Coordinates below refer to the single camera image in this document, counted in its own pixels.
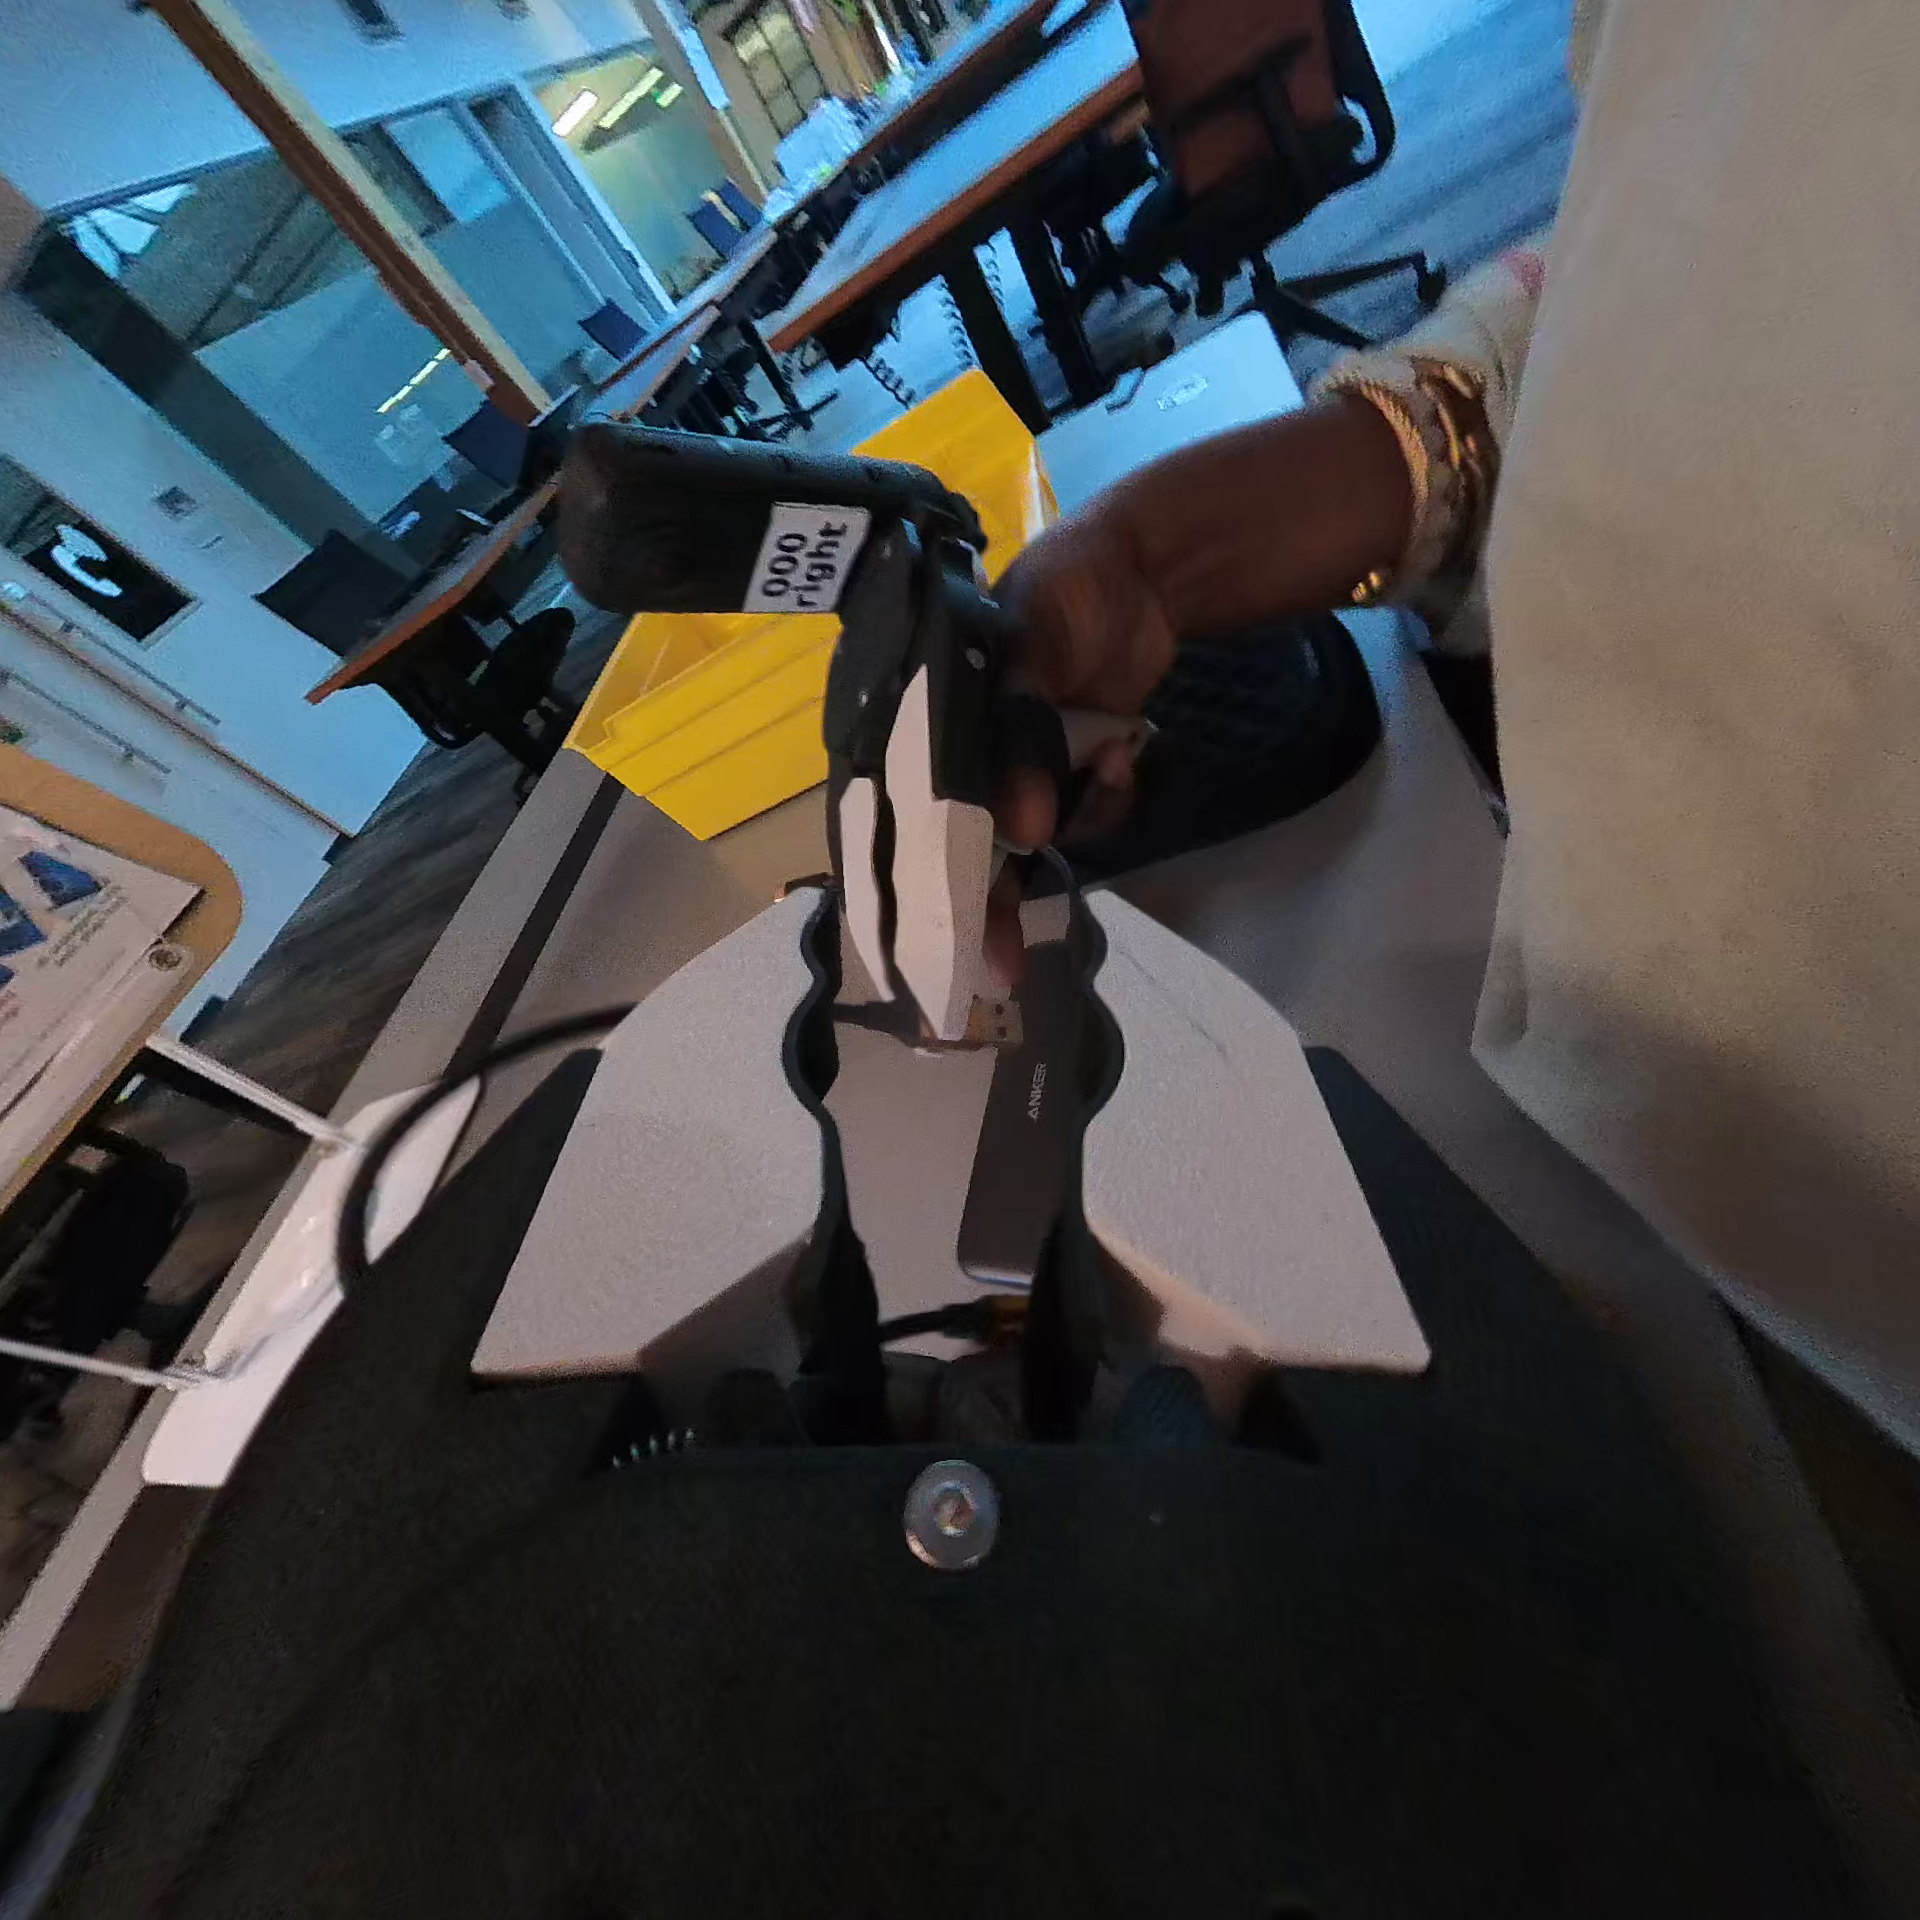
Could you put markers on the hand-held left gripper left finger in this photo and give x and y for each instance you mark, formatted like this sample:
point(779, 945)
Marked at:
point(643, 1185)

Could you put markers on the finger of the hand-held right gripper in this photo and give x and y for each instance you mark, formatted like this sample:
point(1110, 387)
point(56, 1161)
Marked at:
point(863, 886)
point(936, 900)

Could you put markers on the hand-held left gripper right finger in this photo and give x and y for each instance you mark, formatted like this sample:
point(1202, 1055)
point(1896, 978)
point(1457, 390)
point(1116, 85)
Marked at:
point(1244, 1185)

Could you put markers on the grey usb hub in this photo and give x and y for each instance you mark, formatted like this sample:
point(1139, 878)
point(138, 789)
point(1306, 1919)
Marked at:
point(1020, 1185)

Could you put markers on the person's right forearm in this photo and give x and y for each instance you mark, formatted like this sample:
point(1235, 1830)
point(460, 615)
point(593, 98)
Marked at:
point(1383, 511)

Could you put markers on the person's right hand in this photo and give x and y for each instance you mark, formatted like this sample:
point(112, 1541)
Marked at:
point(1184, 556)

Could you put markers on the blue office chair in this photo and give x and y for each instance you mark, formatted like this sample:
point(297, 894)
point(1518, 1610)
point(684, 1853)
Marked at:
point(729, 219)
point(609, 330)

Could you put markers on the yellow plastic bin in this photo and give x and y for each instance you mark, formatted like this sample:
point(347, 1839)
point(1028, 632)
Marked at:
point(704, 721)

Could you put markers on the black office chair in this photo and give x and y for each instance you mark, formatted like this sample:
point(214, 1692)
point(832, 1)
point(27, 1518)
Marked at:
point(497, 658)

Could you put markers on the long wood-edged desk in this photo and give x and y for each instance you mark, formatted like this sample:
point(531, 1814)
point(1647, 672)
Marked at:
point(450, 577)
point(977, 193)

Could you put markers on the black round mat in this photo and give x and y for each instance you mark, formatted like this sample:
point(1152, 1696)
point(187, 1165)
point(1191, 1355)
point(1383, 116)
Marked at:
point(1258, 721)

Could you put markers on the white sign stand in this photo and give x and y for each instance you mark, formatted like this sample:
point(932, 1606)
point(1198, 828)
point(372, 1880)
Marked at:
point(284, 1275)

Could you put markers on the wooden pillar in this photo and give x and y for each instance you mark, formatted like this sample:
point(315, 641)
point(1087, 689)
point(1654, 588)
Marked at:
point(346, 193)

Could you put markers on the silver laptop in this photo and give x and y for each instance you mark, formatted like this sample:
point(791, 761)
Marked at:
point(1184, 451)

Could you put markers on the black phone icon panel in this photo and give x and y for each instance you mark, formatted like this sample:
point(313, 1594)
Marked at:
point(105, 577)

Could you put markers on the brown office chair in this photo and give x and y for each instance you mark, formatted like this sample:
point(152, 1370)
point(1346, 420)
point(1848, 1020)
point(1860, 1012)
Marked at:
point(1258, 108)

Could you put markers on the person's white shirt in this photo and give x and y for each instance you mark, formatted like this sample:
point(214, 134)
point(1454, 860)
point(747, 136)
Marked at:
point(1723, 599)

